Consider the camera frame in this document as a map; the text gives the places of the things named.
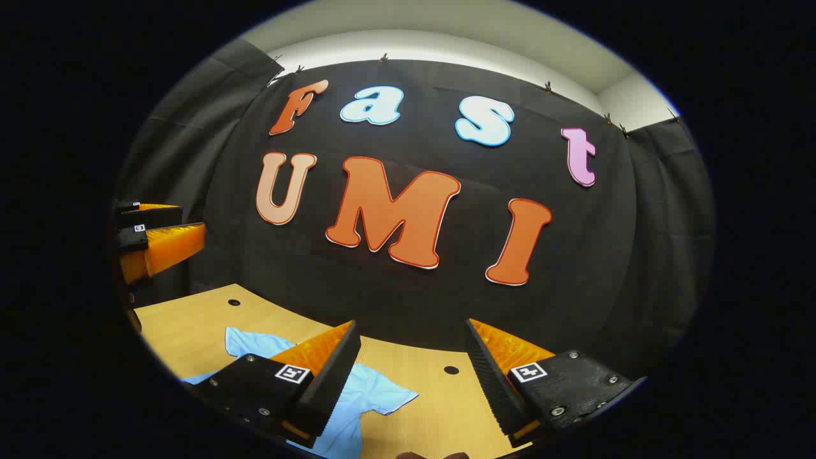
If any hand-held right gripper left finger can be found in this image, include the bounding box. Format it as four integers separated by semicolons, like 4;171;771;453
191;320;362;449

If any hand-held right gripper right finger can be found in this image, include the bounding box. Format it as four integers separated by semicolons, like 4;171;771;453
464;318;648;448

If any light blue T-shirt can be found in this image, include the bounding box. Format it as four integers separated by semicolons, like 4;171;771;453
180;327;419;459

